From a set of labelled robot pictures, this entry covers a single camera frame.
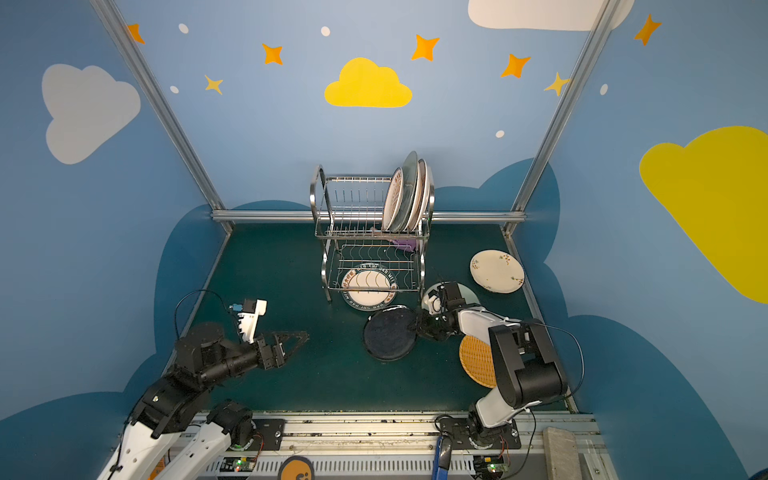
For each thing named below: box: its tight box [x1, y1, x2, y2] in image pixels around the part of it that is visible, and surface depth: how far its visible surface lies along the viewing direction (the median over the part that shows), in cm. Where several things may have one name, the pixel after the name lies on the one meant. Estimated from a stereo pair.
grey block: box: [542, 427, 582, 480], surface depth 72 cm
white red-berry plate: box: [470, 249, 525, 294], surface depth 110 cm
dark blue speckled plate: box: [363, 305, 417, 361], surface depth 92 cm
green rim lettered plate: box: [340, 263, 398, 312], surface depth 101 cm
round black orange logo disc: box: [278, 455, 315, 480], surface depth 72 cm
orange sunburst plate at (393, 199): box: [382, 166, 404, 233], surface depth 90 cm
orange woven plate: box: [459, 335, 497, 389], surface depth 87 cm
